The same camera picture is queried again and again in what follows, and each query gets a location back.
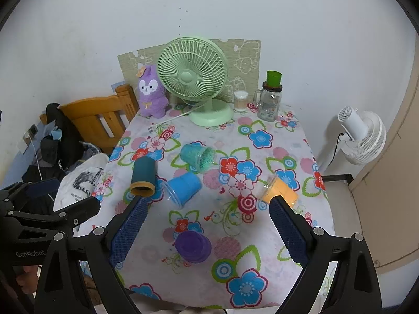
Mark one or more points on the orange cup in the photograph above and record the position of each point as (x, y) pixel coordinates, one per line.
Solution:
(281, 189)

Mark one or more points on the glass mug jar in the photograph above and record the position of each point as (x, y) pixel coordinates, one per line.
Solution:
(270, 106)

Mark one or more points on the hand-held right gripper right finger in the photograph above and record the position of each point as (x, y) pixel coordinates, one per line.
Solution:
(291, 232)

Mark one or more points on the white printed bag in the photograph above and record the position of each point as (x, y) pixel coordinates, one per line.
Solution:
(81, 176)

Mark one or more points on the wooden chair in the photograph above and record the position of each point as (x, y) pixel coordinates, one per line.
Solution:
(98, 111)

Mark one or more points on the blue cup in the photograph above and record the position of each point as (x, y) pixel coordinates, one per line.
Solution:
(183, 186)

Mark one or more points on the cotton swab jar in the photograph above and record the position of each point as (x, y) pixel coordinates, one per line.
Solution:
(240, 102)

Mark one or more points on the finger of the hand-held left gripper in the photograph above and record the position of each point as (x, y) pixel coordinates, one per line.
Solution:
(81, 209)
(42, 187)

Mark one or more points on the white standing fan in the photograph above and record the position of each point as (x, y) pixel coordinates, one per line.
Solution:
(363, 137)

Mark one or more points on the purple cup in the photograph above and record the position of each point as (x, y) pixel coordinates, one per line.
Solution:
(193, 245)

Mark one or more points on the small green cup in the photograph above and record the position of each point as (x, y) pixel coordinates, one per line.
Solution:
(273, 78)

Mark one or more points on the blue face mask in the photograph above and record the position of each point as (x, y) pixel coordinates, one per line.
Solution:
(56, 134)

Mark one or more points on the green desk fan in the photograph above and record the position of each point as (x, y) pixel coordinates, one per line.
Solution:
(188, 77)

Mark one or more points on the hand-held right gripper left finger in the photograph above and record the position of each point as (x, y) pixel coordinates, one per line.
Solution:
(131, 229)

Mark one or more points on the teal glitter cup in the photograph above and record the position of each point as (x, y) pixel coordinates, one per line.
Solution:
(196, 158)

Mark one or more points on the purple plush toy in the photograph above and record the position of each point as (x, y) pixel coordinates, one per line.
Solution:
(152, 101)

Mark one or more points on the floral tablecloth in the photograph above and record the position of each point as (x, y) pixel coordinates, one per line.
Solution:
(209, 199)

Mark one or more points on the black clothing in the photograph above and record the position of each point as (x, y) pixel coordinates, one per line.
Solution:
(65, 144)

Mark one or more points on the dark teal cup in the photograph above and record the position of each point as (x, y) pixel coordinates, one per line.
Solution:
(144, 173)

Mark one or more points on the person's left hand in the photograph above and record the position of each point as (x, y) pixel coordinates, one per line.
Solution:
(27, 276)

